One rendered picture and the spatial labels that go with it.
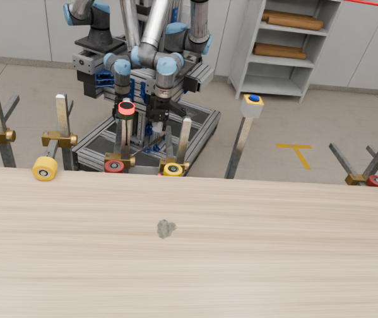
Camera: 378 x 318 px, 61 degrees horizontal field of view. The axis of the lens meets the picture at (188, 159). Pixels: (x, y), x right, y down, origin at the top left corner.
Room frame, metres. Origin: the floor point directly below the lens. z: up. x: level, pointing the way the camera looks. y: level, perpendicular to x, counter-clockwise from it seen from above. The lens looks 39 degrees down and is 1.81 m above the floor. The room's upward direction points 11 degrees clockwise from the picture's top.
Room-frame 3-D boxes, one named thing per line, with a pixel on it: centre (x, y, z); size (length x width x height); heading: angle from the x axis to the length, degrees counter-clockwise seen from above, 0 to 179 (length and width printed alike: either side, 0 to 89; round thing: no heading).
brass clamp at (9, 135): (0.98, 0.79, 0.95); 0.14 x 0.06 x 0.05; 102
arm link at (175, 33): (1.82, 0.20, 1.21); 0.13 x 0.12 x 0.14; 82
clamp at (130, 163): (1.09, 0.31, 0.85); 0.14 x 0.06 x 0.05; 102
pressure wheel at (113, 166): (0.99, 0.30, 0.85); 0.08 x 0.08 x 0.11
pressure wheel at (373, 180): (1.26, -0.92, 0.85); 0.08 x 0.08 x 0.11
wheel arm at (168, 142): (1.24, 0.10, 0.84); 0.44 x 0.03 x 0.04; 12
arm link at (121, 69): (1.41, 0.39, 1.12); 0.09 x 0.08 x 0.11; 41
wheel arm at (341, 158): (1.45, -0.88, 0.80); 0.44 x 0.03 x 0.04; 12
